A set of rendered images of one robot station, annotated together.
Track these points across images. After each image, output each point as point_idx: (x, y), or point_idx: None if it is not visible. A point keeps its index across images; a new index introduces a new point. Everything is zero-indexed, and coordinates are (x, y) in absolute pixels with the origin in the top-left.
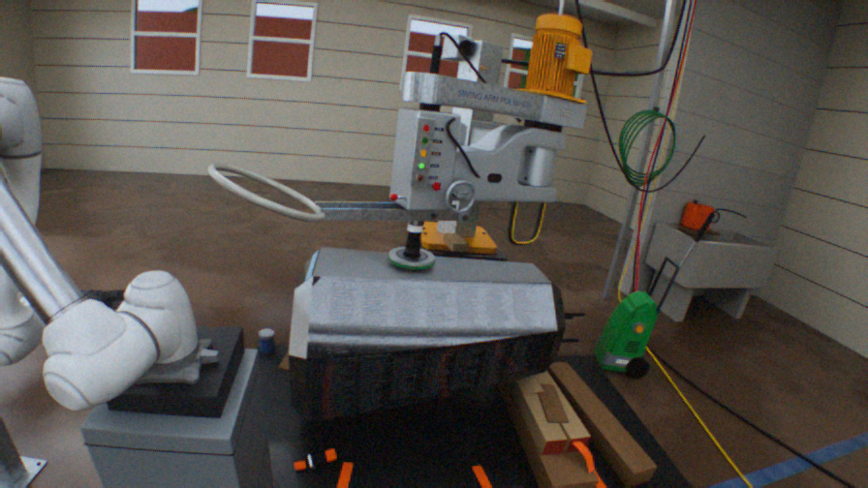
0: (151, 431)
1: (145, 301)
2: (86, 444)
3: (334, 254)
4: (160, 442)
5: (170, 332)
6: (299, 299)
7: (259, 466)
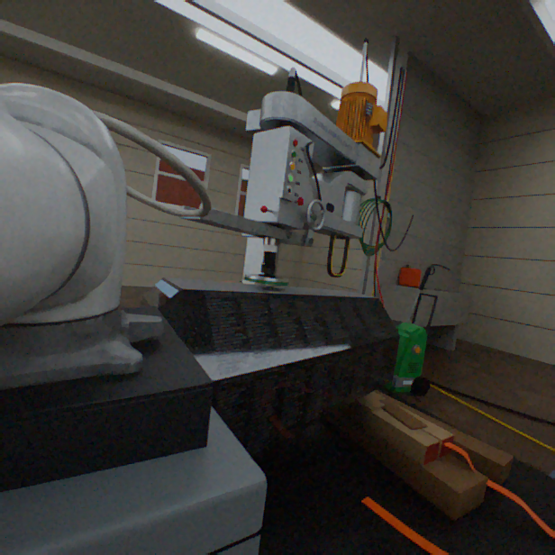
0: (7, 550)
1: (56, 114)
2: None
3: (184, 280)
4: None
5: (107, 218)
6: (166, 318)
7: None
